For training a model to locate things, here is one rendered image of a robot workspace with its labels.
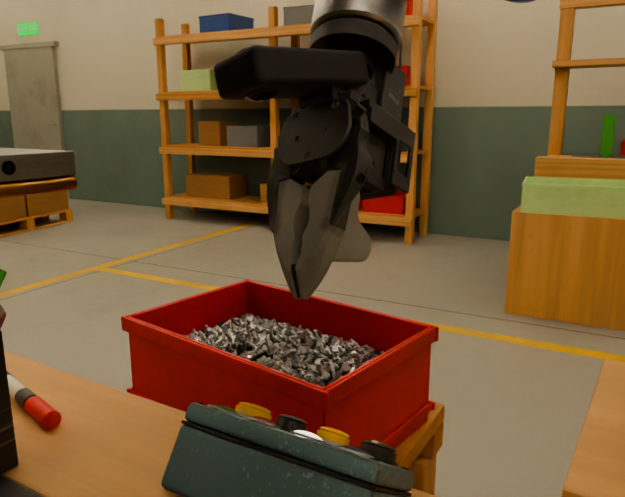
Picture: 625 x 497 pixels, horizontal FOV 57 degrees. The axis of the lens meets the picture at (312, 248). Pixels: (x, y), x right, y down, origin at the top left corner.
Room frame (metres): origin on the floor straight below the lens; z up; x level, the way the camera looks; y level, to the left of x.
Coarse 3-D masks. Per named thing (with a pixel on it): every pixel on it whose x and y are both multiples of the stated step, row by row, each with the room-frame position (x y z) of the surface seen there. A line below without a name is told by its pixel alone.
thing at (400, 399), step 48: (240, 288) 0.80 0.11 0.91; (144, 336) 0.63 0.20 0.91; (192, 336) 0.70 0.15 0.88; (240, 336) 0.68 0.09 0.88; (288, 336) 0.69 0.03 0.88; (336, 336) 0.71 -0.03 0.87; (384, 336) 0.66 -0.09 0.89; (432, 336) 0.62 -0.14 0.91; (144, 384) 0.64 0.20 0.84; (192, 384) 0.58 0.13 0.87; (240, 384) 0.53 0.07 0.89; (288, 384) 0.49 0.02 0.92; (336, 384) 0.48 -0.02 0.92; (384, 384) 0.55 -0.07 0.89; (384, 432) 0.55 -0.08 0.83
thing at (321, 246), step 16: (336, 176) 0.40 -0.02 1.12; (320, 192) 0.40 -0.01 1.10; (320, 208) 0.40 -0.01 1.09; (352, 208) 0.42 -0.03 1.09; (320, 224) 0.39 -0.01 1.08; (352, 224) 0.41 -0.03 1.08; (304, 240) 0.39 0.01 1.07; (320, 240) 0.38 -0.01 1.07; (336, 240) 0.39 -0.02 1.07; (352, 240) 0.41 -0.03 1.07; (368, 240) 0.42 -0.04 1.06; (304, 256) 0.39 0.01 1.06; (320, 256) 0.38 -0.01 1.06; (336, 256) 0.40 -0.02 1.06; (352, 256) 0.41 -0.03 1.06; (368, 256) 0.42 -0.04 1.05; (304, 272) 0.38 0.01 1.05; (320, 272) 0.38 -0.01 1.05; (304, 288) 0.38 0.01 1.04
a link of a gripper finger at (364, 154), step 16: (352, 128) 0.41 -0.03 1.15; (352, 144) 0.40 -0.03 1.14; (336, 160) 0.41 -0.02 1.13; (352, 160) 0.40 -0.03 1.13; (368, 160) 0.40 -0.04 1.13; (352, 176) 0.39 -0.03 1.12; (336, 192) 0.39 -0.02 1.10; (352, 192) 0.39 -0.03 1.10; (336, 208) 0.39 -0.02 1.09; (336, 224) 0.38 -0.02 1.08
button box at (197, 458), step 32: (192, 416) 0.37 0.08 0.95; (224, 416) 0.36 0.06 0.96; (192, 448) 0.35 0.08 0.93; (224, 448) 0.34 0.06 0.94; (256, 448) 0.34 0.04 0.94; (288, 448) 0.33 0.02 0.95; (320, 448) 0.32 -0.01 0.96; (192, 480) 0.34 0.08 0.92; (224, 480) 0.33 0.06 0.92; (256, 480) 0.32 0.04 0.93; (288, 480) 0.31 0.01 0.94; (320, 480) 0.31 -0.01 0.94; (352, 480) 0.30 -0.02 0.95; (384, 480) 0.31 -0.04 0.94
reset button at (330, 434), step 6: (318, 432) 0.37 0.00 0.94; (324, 432) 0.36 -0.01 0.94; (330, 432) 0.36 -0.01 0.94; (336, 432) 0.36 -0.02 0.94; (342, 432) 0.37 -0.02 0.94; (324, 438) 0.36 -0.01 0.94; (330, 438) 0.36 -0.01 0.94; (336, 438) 0.36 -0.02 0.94; (342, 438) 0.36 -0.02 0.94; (342, 444) 0.36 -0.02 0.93; (348, 444) 0.36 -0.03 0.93
